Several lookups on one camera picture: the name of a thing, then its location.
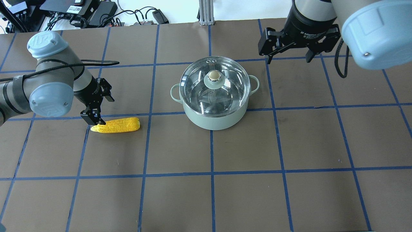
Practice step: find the black power adapter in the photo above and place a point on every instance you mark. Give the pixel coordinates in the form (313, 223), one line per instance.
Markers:
(160, 17)

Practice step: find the aluminium frame post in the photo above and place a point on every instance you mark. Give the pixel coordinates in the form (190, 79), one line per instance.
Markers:
(206, 12)

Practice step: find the yellow corn cob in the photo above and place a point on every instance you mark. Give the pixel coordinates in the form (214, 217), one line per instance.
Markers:
(118, 126)

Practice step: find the pale green cooking pot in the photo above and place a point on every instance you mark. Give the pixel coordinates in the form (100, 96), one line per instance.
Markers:
(215, 123)

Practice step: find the glass pot lid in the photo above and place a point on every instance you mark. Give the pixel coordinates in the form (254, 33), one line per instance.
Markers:
(215, 86)

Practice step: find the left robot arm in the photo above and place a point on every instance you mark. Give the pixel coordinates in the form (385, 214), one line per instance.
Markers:
(59, 77)

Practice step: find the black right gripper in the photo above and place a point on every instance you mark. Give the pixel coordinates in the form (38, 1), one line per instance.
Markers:
(305, 29)

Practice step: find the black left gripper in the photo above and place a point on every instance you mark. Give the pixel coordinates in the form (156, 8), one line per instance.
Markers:
(91, 90)

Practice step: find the large black power brick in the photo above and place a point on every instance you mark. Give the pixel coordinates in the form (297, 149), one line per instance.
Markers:
(105, 9)

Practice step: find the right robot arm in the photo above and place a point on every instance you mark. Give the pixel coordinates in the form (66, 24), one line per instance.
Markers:
(377, 32)

